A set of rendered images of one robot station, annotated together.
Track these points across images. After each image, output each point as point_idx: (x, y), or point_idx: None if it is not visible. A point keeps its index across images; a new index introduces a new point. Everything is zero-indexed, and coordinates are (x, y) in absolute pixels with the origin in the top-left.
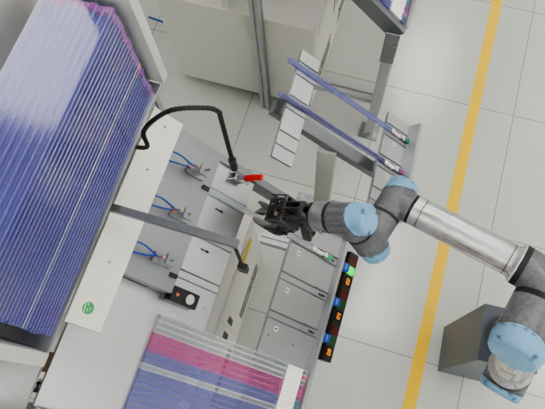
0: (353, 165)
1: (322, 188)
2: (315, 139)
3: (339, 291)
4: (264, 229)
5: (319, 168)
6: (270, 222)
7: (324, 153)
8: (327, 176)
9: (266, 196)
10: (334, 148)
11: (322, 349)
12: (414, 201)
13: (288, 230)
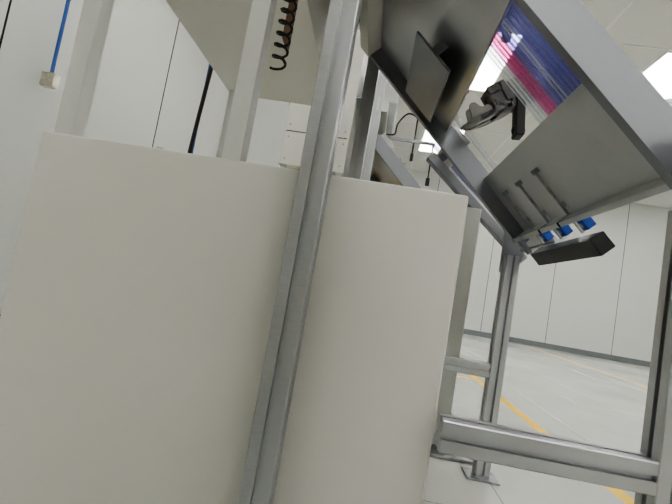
0: (495, 232)
1: (460, 293)
2: (463, 190)
3: (559, 242)
4: (480, 119)
5: (463, 242)
6: (492, 91)
7: (471, 208)
8: (468, 259)
9: (455, 155)
10: (479, 203)
11: (593, 234)
12: None
13: (507, 102)
